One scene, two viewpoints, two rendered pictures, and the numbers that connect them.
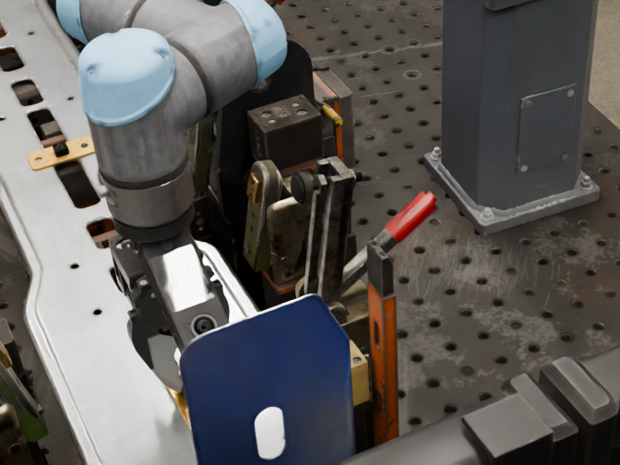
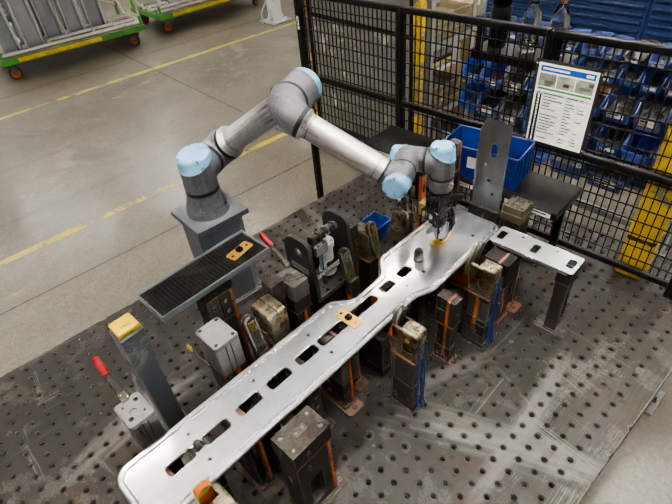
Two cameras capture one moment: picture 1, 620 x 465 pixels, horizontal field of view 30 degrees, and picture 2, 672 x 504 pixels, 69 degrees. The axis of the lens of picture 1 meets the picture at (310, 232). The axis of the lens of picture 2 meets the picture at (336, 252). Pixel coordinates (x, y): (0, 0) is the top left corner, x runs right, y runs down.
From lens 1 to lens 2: 1.99 m
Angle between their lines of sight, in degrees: 78
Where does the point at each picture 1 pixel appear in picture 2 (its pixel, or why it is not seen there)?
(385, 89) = (166, 343)
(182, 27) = (416, 151)
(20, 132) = (339, 339)
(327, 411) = (483, 147)
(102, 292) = (414, 274)
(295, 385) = (490, 139)
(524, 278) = not seen: hidden behind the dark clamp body
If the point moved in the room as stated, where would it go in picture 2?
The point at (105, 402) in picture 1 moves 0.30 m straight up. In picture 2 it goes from (454, 255) to (462, 177)
